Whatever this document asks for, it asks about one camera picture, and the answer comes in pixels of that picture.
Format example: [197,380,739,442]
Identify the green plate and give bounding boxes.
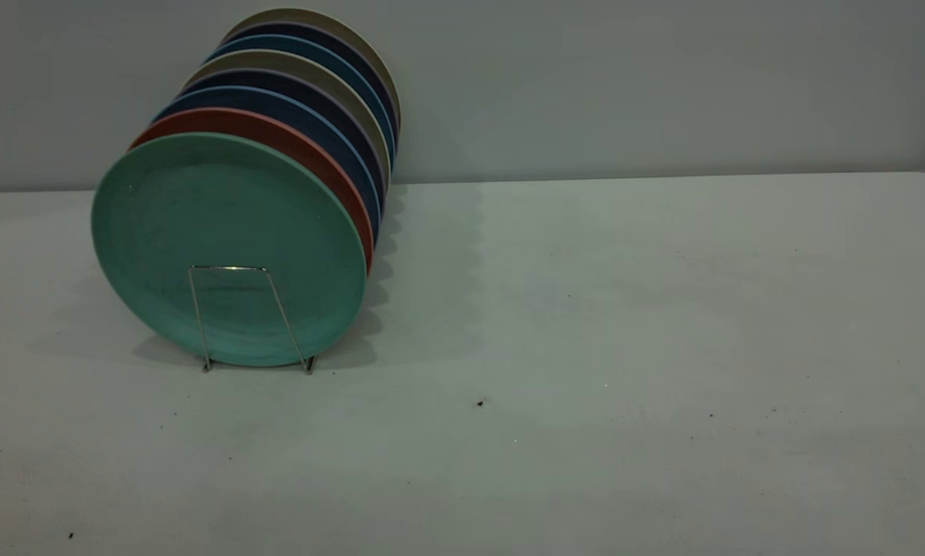
[90,132,368,368]

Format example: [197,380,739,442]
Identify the salmon red plate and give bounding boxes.
[127,107,375,275]

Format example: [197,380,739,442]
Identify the blue plate light rim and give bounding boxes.
[152,85,383,244]

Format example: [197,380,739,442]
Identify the dark navy plate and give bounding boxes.
[227,21,398,155]
[177,68,387,213]

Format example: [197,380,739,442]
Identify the teal blue plate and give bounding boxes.
[204,34,395,167]

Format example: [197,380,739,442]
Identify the metal wire plate rack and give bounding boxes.
[188,265,316,375]

